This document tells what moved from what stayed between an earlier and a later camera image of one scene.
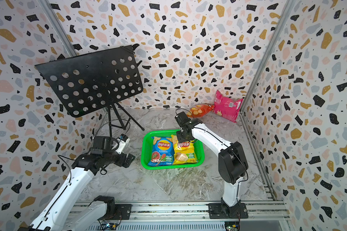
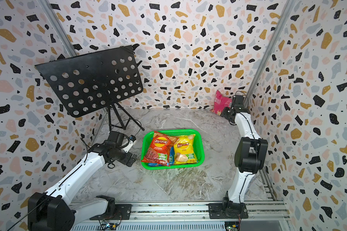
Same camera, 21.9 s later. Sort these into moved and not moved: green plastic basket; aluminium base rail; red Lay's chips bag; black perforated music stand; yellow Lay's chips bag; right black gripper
Moved: red Lay's chips bag; right black gripper
Not moved: yellow Lay's chips bag; green plastic basket; black perforated music stand; aluminium base rail
